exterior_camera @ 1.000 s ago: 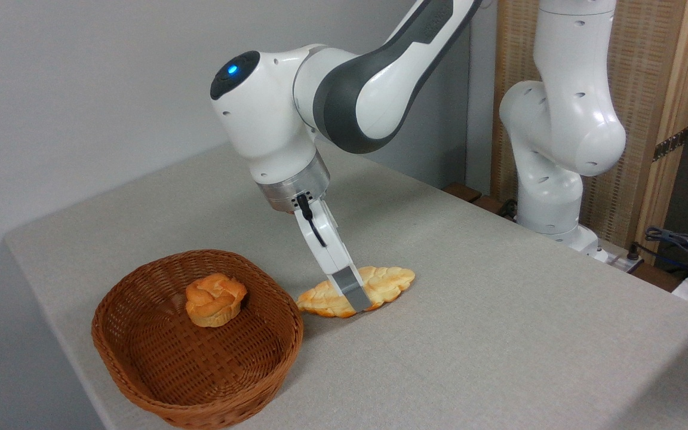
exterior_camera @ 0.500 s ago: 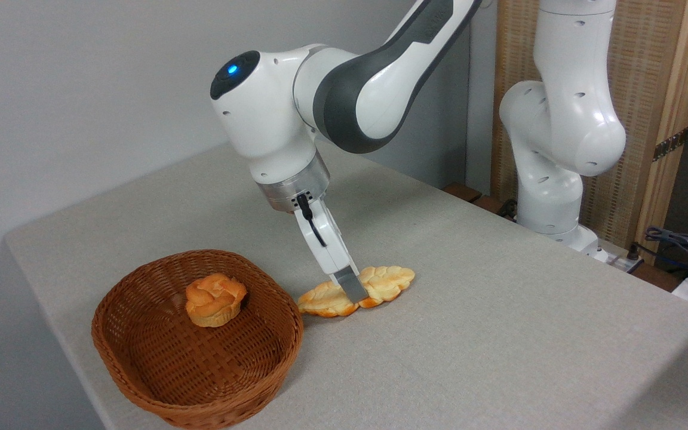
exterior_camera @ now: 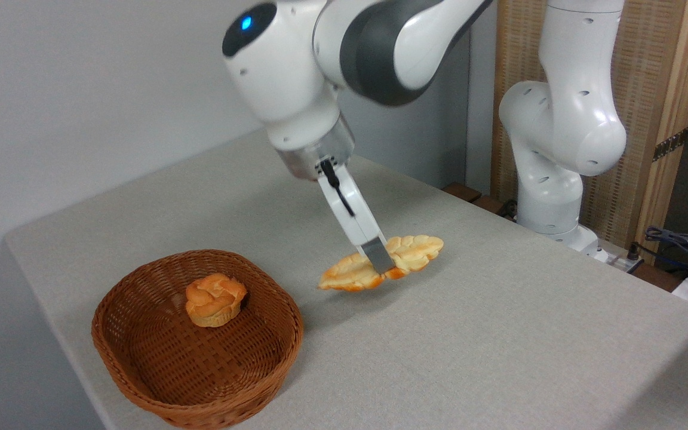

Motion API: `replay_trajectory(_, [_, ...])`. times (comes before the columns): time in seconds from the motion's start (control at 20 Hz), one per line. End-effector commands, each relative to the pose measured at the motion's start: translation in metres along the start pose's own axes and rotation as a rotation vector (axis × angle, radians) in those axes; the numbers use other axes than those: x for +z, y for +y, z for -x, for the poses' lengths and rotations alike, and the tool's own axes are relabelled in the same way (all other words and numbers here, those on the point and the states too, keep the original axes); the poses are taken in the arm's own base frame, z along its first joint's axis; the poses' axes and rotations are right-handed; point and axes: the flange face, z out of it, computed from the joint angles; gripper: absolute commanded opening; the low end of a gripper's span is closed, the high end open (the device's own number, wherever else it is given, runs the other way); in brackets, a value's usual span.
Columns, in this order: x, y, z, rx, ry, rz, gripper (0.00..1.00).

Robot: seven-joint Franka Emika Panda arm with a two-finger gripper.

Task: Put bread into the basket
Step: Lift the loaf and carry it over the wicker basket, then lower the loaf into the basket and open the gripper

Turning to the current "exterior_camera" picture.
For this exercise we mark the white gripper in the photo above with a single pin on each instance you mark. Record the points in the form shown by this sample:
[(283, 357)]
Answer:
[(353, 209)]

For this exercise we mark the leaf-shaped bread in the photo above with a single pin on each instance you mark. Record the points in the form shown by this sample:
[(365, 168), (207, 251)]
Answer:
[(417, 251)]

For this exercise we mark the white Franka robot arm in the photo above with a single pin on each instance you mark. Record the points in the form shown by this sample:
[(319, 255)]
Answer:
[(565, 113)]

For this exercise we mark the round knotted bread roll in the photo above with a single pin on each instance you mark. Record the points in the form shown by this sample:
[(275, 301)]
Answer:
[(215, 298)]

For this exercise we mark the brown woven wicker basket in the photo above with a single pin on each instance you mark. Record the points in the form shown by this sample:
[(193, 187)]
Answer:
[(200, 364)]

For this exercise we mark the brown wooden ledge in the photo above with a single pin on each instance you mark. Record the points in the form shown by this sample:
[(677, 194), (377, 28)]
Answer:
[(469, 194)]

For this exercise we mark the dark metal hinge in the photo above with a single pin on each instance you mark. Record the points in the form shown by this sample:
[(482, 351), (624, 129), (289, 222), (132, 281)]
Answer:
[(670, 144)]

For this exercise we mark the wooden framed woven screen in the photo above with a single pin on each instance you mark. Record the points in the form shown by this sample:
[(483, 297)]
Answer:
[(654, 71)]

